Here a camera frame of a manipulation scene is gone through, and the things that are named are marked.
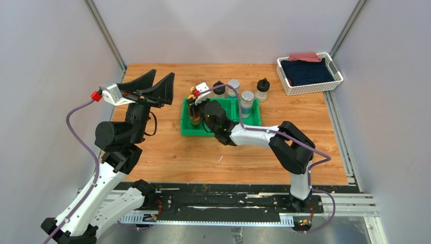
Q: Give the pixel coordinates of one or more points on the white perforated plastic basket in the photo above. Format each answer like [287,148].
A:
[305,89]

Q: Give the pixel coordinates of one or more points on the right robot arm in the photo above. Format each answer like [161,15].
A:
[292,148]

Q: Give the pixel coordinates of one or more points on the pink folded cloth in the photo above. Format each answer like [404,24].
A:
[310,57]

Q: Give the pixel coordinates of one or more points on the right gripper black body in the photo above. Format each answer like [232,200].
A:
[210,125]

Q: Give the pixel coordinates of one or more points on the aluminium rail frame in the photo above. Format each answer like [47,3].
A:
[373,226]

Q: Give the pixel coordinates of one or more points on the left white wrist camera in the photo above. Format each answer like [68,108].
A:
[110,94]

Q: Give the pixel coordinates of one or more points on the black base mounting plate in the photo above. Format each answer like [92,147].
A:
[243,205]

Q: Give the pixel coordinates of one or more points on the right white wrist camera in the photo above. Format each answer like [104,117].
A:
[202,93]

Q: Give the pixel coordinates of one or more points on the silver-lid jar in bin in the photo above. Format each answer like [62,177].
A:
[246,103]

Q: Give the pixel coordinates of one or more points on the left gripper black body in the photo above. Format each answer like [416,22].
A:
[137,114]

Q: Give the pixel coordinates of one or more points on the black-spout seasoning jar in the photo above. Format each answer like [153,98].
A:
[220,91]
[262,89]

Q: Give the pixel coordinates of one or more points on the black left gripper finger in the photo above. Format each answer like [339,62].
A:
[162,92]
[138,85]

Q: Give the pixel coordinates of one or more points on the dark blue folded cloth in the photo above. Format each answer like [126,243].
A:
[304,73]

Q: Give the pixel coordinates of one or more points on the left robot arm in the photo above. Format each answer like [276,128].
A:
[111,161]

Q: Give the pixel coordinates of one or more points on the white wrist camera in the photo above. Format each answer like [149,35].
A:
[202,93]
[110,94]

